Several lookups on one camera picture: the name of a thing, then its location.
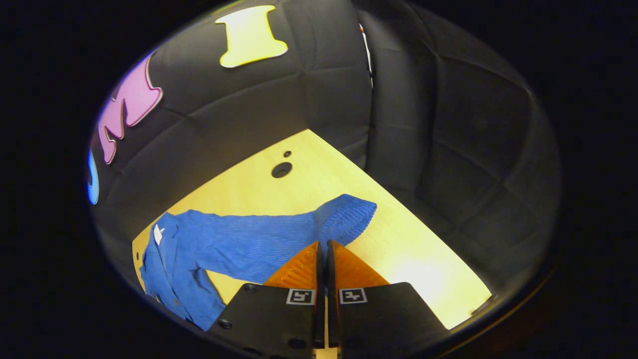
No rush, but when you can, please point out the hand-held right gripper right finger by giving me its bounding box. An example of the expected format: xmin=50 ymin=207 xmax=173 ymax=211
xmin=326 ymin=239 xmax=447 ymax=351

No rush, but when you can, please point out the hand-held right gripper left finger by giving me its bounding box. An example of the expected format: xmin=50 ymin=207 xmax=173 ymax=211
xmin=208 ymin=241 xmax=326 ymax=351

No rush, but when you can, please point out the blue corduroy shirt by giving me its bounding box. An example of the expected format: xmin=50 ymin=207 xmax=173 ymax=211
xmin=140 ymin=194 xmax=378 ymax=332

